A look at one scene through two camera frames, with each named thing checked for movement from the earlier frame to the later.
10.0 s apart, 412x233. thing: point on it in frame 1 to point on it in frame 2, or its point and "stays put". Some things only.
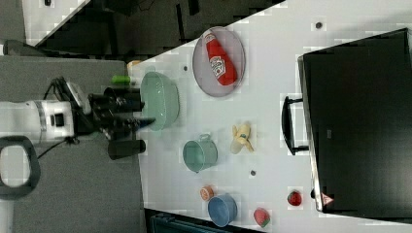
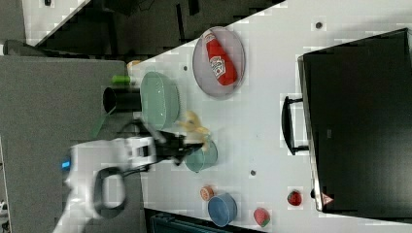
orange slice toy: x=206 y=193 stays put
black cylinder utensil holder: x=126 y=99 stays put
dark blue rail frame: x=167 y=223 stays put
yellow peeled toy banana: x=241 y=134 to x=196 y=133
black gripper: x=111 y=112 to x=173 y=147
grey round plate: x=233 y=47 stays put
